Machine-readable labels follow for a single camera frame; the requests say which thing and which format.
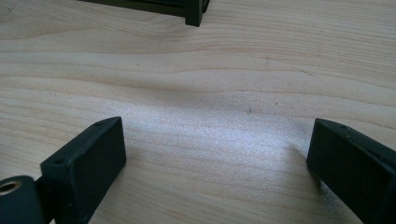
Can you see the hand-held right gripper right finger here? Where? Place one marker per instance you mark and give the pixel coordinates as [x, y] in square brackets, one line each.
[355, 165]

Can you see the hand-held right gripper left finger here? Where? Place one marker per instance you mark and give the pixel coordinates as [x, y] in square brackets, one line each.
[84, 165]

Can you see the black two-tier metal rack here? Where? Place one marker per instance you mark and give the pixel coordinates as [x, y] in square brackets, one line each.
[193, 12]

